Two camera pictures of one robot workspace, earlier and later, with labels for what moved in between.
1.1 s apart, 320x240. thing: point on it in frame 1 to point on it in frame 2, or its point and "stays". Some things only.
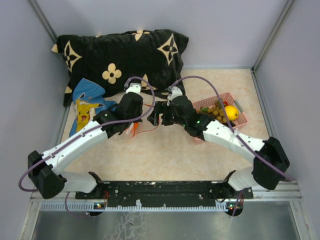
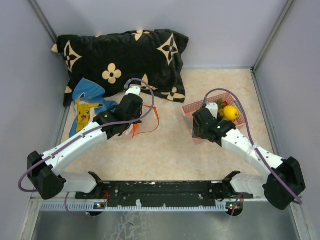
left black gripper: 139,114 stays
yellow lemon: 232,112 stays
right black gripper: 160,108 to 197,132
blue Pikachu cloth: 90,103 stays
